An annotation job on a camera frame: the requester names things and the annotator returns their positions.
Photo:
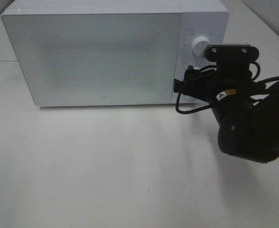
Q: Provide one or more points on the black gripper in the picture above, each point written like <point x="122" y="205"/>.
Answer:
<point x="221" y="84"/>

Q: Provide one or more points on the round white door button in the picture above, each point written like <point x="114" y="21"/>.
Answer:
<point x="188" y="99"/>

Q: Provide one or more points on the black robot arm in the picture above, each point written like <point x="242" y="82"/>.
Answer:
<point x="247" y="111"/>

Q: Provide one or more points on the white microwave oven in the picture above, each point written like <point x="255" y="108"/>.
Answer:
<point x="198" y="17"/>

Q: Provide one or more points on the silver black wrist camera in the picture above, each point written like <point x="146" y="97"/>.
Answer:
<point x="230" y="53"/>

